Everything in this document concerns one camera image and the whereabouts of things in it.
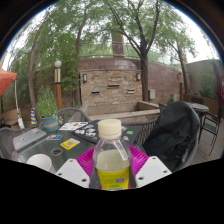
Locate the grey laptop with stickers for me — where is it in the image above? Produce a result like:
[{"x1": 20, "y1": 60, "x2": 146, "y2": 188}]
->
[{"x1": 12, "y1": 127, "x2": 48, "y2": 152}]

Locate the yellow square card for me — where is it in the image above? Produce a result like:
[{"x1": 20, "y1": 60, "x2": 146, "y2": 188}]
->
[{"x1": 59, "y1": 137, "x2": 81, "y2": 151}]

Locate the round dark patio table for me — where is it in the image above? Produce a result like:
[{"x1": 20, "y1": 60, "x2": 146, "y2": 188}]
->
[{"x1": 184, "y1": 101, "x2": 211, "y2": 117}]

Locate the blue yellow striped cone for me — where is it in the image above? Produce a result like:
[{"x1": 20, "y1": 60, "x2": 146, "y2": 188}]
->
[{"x1": 30, "y1": 107, "x2": 38, "y2": 126}]

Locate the grey wall utility box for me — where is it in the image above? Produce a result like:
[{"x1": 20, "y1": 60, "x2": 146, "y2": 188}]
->
[{"x1": 148, "y1": 89, "x2": 157, "y2": 101}]

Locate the green plant in teal pot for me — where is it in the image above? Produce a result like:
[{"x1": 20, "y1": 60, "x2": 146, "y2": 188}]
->
[{"x1": 35, "y1": 84, "x2": 64, "y2": 133}]

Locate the small blue card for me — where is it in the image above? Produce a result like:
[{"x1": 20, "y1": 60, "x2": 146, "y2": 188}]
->
[{"x1": 45, "y1": 133, "x2": 63, "y2": 141}]

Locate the white mug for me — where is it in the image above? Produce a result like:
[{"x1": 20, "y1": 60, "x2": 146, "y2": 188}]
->
[{"x1": 25, "y1": 153, "x2": 54, "y2": 173}]

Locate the black backpack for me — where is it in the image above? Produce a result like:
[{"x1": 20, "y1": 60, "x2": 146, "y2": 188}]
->
[{"x1": 142, "y1": 100, "x2": 201, "y2": 172}]

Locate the grey wicker chair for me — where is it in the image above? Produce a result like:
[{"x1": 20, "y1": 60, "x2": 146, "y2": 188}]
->
[
  {"x1": 126, "y1": 102, "x2": 202, "y2": 172},
  {"x1": 56, "y1": 107, "x2": 92, "y2": 125},
  {"x1": 0, "y1": 126, "x2": 18, "y2": 160}
]

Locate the clear bottle with yellow label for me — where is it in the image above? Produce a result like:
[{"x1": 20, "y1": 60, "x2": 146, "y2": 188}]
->
[{"x1": 92, "y1": 118, "x2": 132, "y2": 191}]

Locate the orange patio umbrella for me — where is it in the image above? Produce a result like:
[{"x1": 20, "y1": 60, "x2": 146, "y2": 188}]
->
[{"x1": 0, "y1": 68, "x2": 26, "y2": 130}]

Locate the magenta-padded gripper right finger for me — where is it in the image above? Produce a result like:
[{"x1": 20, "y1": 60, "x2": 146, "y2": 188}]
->
[{"x1": 129, "y1": 145, "x2": 173, "y2": 190}]

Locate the leaning tree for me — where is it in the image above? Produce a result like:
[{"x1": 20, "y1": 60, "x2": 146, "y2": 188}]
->
[{"x1": 13, "y1": 9, "x2": 68, "y2": 123}]

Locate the dark round table hole ring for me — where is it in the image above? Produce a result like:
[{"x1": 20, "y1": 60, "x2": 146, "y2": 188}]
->
[{"x1": 50, "y1": 147, "x2": 64, "y2": 157}]

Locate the forked dark-trunk tree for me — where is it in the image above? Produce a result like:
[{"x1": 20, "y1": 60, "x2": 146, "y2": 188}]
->
[{"x1": 103, "y1": 0, "x2": 188, "y2": 103}]

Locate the wooden lamp post, white globe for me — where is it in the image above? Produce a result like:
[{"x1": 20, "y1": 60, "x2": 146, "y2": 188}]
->
[{"x1": 53, "y1": 59, "x2": 64, "y2": 111}]

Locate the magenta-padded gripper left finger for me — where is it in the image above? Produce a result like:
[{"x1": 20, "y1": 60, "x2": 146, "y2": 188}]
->
[{"x1": 54, "y1": 146, "x2": 98, "y2": 190}]

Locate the black laptop with stickers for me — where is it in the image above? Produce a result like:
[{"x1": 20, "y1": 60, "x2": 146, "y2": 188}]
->
[{"x1": 71, "y1": 120, "x2": 143, "y2": 145}]

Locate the white sticker sheet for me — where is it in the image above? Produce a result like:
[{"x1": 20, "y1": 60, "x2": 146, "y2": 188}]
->
[{"x1": 59, "y1": 121, "x2": 89, "y2": 132}]

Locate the closed maroon patio umbrella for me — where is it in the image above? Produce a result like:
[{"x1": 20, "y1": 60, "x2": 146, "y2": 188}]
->
[{"x1": 211, "y1": 59, "x2": 224, "y2": 112}]

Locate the black metal chair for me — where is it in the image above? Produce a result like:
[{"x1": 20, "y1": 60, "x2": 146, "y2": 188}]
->
[{"x1": 199, "y1": 111, "x2": 223, "y2": 156}]

